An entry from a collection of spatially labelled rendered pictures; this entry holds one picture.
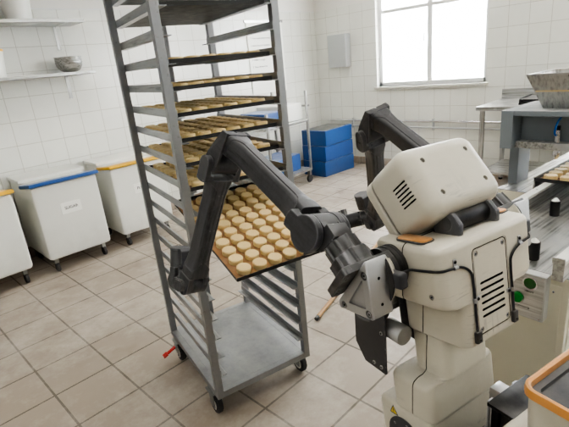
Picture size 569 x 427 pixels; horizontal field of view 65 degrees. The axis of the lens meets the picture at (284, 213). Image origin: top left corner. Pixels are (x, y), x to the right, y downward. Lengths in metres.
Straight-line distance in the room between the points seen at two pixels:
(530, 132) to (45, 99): 3.86
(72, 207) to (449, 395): 3.42
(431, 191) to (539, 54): 4.60
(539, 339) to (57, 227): 3.45
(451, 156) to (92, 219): 3.49
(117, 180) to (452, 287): 3.58
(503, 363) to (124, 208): 3.37
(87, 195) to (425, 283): 3.47
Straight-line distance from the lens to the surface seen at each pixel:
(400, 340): 1.02
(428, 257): 0.83
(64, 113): 4.66
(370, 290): 0.81
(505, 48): 5.50
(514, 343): 1.57
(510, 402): 1.01
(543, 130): 2.16
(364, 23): 6.30
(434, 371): 1.06
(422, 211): 0.85
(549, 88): 2.09
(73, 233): 4.06
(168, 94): 1.60
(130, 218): 4.25
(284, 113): 1.80
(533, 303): 1.44
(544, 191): 2.02
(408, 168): 0.86
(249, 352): 2.26
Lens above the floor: 1.45
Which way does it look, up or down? 19 degrees down
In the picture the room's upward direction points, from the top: 6 degrees counter-clockwise
